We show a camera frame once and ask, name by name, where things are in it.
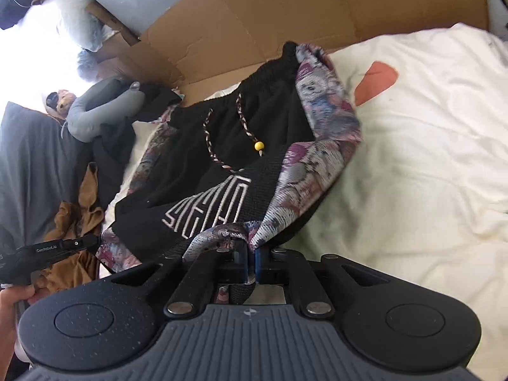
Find clear plastic bag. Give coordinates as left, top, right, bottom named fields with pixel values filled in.
left=77, top=48, right=102, bottom=80

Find brown hoodie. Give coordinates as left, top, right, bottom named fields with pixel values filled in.
left=40, top=163, right=106, bottom=286

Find black garment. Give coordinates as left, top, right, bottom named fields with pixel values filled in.
left=89, top=83, right=183, bottom=207

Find cream bear printed blanket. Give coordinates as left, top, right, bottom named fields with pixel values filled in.
left=99, top=22, right=508, bottom=381

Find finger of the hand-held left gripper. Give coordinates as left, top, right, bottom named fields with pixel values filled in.
left=77, top=234, right=100, bottom=252

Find grey neck pillow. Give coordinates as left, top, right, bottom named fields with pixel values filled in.
left=65, top=78, right=144, bottom=143

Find white fluffy pillow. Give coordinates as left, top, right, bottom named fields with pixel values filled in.
left=56, top=0, right=104, bottom=48

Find small teddy bear toy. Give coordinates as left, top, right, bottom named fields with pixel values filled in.
left=45, top=89, right=78, bottom=122

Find black shorts with bear print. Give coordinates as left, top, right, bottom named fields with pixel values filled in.
left=101, top=41, right=364, bottom=306

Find person's left hand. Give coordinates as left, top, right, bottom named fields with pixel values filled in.
left=0, top=284, right=52, bottom=363

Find flat cardboard sheet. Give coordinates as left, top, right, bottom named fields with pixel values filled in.
left=95, top=0, right=489, bottom=108

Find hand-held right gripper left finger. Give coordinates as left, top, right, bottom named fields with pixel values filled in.
left=112, top=241, right=252, bottom=320

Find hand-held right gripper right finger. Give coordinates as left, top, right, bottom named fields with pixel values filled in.
left=254, top=246, right=392, bottom=319

